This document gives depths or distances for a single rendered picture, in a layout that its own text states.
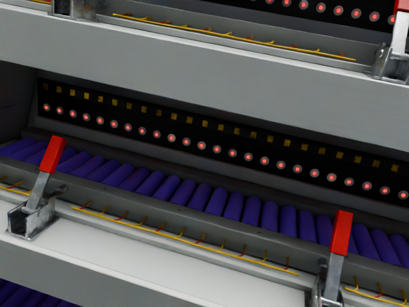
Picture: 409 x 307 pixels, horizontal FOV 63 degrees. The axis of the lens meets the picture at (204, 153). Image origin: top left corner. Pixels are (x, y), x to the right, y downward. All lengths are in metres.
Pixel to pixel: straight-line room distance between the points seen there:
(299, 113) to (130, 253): 0.19
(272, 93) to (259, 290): 0.17
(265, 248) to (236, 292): 0.06
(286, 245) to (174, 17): 0.24
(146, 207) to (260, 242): 0.12
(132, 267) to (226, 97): 0.16
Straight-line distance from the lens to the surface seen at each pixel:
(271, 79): 0.26
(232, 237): 0.33
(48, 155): 0.34
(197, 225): 0.34
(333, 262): 0.30
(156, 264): 0.31
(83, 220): 0.35
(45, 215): 0.35
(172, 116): 0.43
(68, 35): 0.31
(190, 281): 0.30
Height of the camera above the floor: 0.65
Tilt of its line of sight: 4 degrees down
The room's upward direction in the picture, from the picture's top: 13 degrees clockwise
